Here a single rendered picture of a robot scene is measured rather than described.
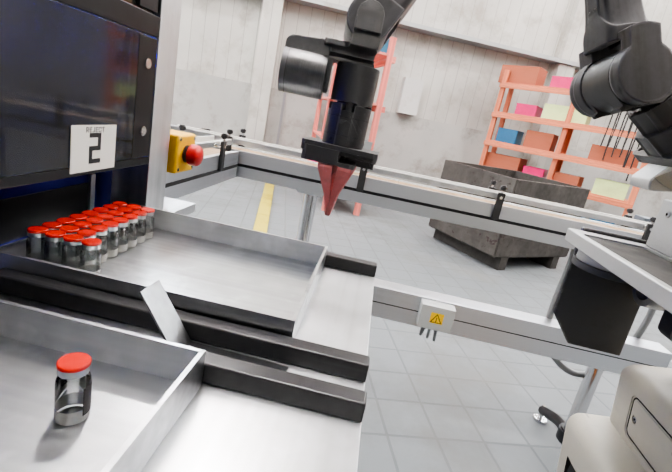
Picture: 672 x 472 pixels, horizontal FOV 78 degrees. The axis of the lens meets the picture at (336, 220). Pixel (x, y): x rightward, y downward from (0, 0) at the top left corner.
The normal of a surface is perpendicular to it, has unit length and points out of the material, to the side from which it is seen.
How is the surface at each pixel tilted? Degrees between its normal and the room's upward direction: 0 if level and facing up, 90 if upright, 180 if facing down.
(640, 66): 79
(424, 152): 90
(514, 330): 90
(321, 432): 0
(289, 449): 0
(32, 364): 0
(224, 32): 90
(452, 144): 90
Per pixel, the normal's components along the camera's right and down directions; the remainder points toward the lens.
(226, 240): -0.11, 0.23
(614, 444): 0.05, -0.97
